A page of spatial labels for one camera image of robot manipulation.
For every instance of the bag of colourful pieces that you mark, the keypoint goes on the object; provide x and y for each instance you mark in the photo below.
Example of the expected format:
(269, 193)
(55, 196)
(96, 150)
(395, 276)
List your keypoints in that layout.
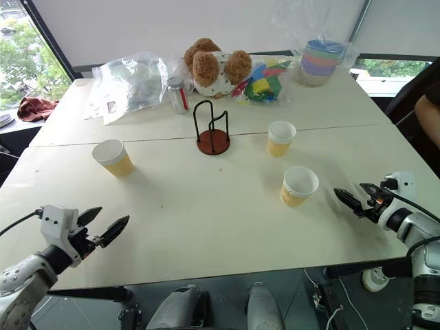
(263, 86)

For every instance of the dark flat object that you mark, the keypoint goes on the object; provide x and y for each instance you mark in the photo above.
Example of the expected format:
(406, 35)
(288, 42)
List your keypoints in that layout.
(5, 120)

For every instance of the clear plastic bowl bag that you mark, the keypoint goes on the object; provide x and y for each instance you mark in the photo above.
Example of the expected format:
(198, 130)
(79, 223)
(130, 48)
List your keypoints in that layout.
(349, 56)

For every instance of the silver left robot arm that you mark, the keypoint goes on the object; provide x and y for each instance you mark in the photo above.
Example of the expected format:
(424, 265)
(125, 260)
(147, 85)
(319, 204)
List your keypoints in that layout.
(24, 275)

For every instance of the clear bottle grey cap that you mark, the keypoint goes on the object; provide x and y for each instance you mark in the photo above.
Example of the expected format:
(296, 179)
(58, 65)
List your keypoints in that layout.
(178, 98)

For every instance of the brown teddy bear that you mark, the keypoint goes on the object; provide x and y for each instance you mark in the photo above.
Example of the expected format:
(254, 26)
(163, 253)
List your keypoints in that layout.
(206, 68)

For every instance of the black window frame post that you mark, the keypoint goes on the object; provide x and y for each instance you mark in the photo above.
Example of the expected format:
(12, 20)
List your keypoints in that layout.
(48, 38)

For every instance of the yellow white paper cup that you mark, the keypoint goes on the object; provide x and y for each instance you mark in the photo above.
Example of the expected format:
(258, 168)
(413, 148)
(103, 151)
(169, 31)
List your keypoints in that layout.
(117, 163)
(295, 196)
(280, 142)

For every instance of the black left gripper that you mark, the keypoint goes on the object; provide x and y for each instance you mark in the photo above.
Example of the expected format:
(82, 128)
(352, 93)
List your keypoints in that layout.
(82, 244)

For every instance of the stack of coloured bowls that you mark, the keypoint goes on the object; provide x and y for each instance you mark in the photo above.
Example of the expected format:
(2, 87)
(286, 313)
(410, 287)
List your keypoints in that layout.
(319, 65)

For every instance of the red cloth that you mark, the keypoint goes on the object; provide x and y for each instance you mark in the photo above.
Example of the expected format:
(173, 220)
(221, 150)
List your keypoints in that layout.
(34, 108)

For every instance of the clear plastic zip bag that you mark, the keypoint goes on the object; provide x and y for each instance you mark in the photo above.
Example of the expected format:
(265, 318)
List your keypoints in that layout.
(134, 86)

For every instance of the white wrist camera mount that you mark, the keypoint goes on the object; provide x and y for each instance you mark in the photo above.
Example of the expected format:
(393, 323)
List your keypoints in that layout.
(405, 182)
(55, 223)

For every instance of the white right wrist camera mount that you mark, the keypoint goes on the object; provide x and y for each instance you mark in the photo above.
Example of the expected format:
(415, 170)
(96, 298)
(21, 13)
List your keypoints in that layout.
(405, 182)

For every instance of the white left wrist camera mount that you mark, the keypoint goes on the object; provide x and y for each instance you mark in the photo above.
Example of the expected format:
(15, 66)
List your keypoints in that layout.
(55, 223)

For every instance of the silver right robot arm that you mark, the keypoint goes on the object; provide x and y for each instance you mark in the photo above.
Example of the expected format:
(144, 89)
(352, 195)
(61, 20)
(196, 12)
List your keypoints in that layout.
(417, 223)

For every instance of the person bare forearm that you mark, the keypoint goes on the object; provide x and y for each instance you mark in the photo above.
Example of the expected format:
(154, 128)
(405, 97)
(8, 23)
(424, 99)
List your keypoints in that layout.
(428, 117)

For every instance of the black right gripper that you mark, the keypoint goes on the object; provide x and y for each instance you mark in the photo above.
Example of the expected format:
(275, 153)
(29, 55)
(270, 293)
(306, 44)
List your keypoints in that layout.
(378, 206)

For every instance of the white round table foot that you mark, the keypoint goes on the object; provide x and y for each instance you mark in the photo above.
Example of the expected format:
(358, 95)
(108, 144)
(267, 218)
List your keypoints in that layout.
(373, 278)

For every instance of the black table frame bar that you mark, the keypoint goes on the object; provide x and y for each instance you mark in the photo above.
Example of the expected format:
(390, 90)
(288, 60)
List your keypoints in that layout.
(89, 294)
(364, 269)

